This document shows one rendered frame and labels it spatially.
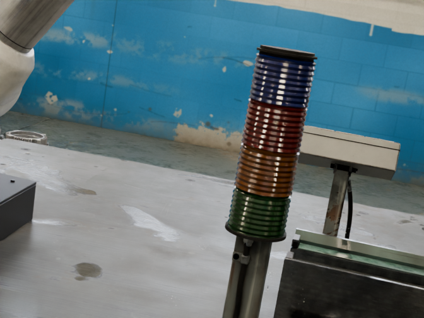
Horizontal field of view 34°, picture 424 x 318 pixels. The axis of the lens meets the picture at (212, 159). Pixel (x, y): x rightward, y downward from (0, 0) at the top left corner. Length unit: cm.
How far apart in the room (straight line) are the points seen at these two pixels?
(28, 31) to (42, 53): 567
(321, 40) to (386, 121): 94
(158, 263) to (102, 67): 559
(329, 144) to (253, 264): 51
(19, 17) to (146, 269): 49
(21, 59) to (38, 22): 8
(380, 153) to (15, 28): 67
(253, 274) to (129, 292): 42
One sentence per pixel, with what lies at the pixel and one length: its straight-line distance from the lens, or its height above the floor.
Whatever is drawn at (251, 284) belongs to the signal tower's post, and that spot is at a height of 98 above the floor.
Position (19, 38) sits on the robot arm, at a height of 114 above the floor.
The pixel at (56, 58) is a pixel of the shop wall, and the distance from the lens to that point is 692.
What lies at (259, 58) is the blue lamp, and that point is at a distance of 69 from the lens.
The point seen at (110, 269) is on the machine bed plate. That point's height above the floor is 80.
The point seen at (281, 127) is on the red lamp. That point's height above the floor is 115.
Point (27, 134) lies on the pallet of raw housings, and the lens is 346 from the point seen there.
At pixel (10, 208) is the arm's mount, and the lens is 129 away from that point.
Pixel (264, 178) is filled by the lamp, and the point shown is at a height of 109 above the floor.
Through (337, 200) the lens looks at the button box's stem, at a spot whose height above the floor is 96.
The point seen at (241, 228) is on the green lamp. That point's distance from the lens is 70.
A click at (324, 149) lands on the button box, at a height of 105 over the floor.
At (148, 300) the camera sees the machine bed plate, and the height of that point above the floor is 80.
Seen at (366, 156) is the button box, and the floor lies 105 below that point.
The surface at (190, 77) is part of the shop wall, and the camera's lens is 659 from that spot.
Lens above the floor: 124
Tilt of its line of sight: 12 degrees down
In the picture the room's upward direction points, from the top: 9 degrees clockwise
